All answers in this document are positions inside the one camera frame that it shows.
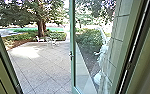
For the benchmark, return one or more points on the green framed glass door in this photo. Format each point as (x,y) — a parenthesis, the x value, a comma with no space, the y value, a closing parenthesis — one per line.
(72,46)

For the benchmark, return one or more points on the dark green shrub bed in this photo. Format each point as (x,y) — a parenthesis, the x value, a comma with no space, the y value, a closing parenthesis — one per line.
(89,39)

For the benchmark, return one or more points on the small green shrub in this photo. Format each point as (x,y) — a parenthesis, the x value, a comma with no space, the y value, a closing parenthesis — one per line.
(57,35)

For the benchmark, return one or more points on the outdoor metal chair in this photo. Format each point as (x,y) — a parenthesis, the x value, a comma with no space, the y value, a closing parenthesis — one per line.
(39,39)
(51,41)

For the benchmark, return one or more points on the white angel statue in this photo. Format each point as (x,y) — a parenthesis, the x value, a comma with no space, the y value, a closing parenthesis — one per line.
(101,58)

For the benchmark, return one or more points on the large tree trunk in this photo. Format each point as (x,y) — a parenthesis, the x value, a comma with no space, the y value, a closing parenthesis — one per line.
(41,26)

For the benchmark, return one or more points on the low brownish hedge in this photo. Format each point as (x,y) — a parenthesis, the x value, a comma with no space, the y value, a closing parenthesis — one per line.
(19,38)

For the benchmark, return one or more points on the green framed glass wall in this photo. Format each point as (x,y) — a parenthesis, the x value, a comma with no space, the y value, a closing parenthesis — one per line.
(1,70)

